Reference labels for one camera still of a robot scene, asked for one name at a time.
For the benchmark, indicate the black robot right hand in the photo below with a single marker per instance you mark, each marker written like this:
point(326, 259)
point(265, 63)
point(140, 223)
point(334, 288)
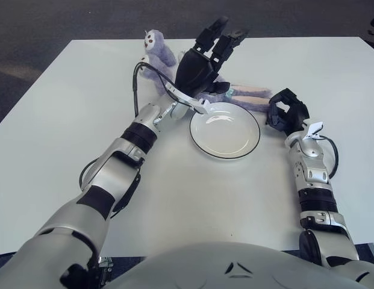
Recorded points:
point(295, 116)

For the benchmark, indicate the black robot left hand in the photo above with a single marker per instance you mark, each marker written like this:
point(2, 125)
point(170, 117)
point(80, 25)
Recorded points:
point(195, 72)

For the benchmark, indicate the purple plush bunny doll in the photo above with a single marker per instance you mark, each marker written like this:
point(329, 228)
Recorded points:
point(159, 60)

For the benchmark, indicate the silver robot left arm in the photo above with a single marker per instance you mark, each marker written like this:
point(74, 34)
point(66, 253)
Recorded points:
point(99, 180)

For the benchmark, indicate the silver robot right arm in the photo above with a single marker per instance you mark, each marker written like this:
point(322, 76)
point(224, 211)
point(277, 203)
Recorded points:
point(311, 164)

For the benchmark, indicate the white plate black rim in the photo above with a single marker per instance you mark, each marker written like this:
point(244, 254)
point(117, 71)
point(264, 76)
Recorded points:
point(224, 135)

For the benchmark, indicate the white right wrist connector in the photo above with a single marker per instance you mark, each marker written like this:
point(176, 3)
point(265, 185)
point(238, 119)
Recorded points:
point(314, 129)

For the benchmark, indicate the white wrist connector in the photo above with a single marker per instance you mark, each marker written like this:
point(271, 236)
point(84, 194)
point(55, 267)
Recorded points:
point(314, 129)
point(198, 106)

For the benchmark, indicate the white left wrist connector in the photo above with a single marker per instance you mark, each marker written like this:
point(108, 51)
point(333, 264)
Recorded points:
point(198, 106)

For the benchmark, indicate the grey robot torso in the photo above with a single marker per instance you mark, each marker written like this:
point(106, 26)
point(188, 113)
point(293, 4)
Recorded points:
point(204, 265)

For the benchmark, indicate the metal table leg bracket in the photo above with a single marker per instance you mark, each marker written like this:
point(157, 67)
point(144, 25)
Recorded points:
point(105, 263)

